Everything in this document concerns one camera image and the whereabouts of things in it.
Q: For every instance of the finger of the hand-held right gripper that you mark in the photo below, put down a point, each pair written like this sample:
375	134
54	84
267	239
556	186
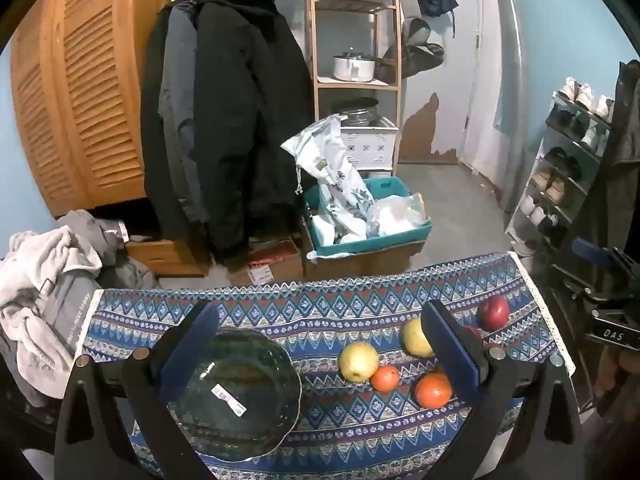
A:
590	250
567	282

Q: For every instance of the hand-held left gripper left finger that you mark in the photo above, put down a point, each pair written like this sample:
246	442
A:
192	340

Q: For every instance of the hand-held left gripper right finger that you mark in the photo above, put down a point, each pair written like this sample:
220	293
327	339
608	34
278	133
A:
450	350

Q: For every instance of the red apple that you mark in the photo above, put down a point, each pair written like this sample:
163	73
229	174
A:
472	332
492	312

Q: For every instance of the large yellow-green fruit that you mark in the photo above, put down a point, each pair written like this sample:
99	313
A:
416	337

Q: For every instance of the large orange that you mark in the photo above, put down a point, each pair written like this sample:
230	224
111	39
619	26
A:
431	391

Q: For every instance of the clear glass bowl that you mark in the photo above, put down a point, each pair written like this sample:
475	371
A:
240	375

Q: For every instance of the small orange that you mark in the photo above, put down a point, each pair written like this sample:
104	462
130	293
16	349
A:
385	379

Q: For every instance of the yellow apple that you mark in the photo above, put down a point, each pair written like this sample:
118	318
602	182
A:
357	361

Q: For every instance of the person's right hand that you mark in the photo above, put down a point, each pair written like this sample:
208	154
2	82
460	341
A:
607	375

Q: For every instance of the assorted shoes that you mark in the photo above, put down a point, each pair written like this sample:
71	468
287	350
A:
555	190

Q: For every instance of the wooden drawer box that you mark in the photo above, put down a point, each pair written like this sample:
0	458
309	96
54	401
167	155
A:
165	257

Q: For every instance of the grey shoe rack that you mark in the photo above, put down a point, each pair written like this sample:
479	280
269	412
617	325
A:
570	162

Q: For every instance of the brown cardboard box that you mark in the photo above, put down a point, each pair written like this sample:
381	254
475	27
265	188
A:
370	262

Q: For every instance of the blue patterned tablecloth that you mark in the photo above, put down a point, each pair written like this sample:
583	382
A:
325	310

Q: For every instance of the grey sweater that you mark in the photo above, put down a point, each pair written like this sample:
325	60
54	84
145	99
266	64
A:
100	240

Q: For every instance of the clear plastic bag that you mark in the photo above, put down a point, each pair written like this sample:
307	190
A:
400	215

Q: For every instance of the pile of grey clothes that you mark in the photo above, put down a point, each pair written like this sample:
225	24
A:
40	270

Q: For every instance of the teal box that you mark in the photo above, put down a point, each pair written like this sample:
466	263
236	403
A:
395	187

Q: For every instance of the white door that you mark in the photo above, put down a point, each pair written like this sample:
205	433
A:
492	85

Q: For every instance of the white patterned bag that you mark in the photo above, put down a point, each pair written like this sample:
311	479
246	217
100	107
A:
330	170

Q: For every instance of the white perforated basket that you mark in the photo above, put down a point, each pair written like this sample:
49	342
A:
372	147

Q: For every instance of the black hooded coat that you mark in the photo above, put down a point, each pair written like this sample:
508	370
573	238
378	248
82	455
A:
240	110

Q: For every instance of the grey jacket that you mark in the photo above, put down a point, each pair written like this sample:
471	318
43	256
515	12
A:
177	85

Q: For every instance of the dark round pan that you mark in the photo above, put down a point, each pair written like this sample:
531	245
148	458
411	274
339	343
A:
360	110

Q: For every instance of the dark hanging hats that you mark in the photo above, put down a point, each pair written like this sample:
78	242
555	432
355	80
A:
420	50

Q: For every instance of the wooden louvered wardrobe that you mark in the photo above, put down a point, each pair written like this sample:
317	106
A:
90	85

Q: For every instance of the white cooking pot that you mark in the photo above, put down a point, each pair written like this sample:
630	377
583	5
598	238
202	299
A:
354	67

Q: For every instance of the wooden shelf unit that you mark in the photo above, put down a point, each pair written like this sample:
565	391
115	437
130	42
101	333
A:
312	35

